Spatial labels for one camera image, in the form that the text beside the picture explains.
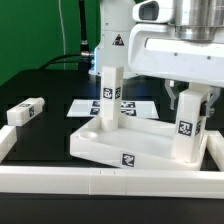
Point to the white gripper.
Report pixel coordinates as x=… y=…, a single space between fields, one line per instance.
x=180 y=40

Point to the white marker base plate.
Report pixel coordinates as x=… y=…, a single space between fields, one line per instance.
x=90 y=108

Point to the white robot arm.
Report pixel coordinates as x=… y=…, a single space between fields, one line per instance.
x=116 y=25

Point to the white fence wall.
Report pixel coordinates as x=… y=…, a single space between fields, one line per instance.
x=109 y=181
x=215 y=146
x=8 y=138

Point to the white front fence wall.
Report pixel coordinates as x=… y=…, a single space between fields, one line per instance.
x=109 y=181

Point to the white desk top tray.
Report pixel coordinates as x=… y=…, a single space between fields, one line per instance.
x=137 y=143

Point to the white left fence wall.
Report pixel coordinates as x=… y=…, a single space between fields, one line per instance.
x=8 y=138

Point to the white right fence wall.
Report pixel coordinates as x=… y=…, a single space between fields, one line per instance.
x=215 y=146

